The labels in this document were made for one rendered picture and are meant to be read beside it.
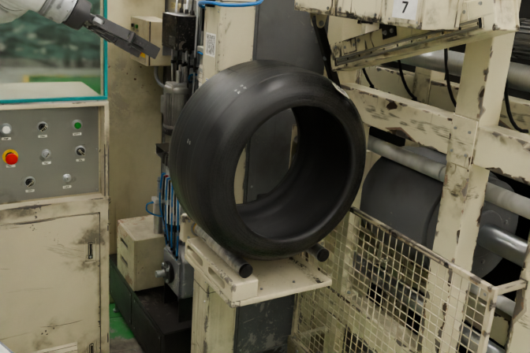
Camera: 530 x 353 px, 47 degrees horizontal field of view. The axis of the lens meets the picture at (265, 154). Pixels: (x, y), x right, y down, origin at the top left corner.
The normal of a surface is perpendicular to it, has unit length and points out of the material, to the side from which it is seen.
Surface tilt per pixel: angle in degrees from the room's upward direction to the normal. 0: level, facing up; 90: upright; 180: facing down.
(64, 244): 90
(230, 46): 90
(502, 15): 72
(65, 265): 90
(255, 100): 52
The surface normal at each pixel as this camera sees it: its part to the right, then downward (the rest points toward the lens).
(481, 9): -0.86, 0.08
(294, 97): 0.48, 0.10
